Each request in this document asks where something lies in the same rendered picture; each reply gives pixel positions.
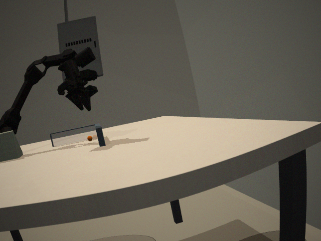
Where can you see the clear low wall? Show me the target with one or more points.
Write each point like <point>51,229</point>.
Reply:
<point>72,136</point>

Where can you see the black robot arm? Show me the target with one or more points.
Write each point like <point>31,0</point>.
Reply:
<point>67,61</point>

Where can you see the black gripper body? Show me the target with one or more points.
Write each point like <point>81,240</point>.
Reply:
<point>70,83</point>

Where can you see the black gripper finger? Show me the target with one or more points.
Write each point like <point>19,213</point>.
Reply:
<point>86,99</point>
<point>74,96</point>

